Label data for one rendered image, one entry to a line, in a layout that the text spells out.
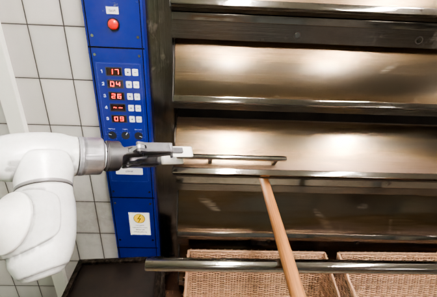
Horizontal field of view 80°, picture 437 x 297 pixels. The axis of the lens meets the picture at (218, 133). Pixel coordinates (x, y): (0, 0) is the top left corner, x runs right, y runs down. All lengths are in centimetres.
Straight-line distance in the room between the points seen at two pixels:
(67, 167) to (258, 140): 55
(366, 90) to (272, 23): 36
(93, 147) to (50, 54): 37
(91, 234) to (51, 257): 65
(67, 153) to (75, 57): 36
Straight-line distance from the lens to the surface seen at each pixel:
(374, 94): 95
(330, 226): 116
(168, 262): 67
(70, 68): 91
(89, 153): 65
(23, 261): 57
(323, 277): 126
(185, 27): 80
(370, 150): 101
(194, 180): 96
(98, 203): 110
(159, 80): 83
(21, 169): 62
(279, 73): 84
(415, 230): 134
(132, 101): 84
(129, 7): 80
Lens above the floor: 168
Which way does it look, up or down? 23 degrees down
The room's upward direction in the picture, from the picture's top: 3 degrees clockwise
